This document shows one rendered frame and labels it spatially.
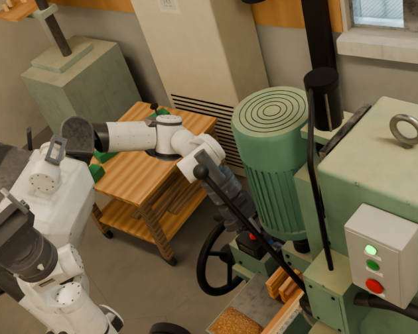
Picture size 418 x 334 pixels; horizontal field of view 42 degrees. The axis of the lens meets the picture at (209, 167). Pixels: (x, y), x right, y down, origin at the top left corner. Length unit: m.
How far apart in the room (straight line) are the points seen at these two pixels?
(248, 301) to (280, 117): 0.64
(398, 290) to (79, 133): 0.97
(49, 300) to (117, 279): 1.80
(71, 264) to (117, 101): 2.50
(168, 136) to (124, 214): 1.45
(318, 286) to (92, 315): 0.49
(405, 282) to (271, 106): 0.43
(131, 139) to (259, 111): 0.60
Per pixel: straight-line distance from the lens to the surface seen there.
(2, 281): 1.34
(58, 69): 3.41
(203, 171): 1.15
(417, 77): 2.60
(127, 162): 2.76
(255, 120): 1.09
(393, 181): 0.89
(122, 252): 3.10
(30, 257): 1.05
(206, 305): 2.70
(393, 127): 0.94
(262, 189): 1.16
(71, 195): 1.44
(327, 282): 1.05
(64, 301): 1.21
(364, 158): 0.94
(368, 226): 0.89
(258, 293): 1.55
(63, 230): 1.40
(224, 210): 1.43
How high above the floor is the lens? 2.16
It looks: 40 degrees down
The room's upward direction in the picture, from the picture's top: 20 degrees counter-clockwise
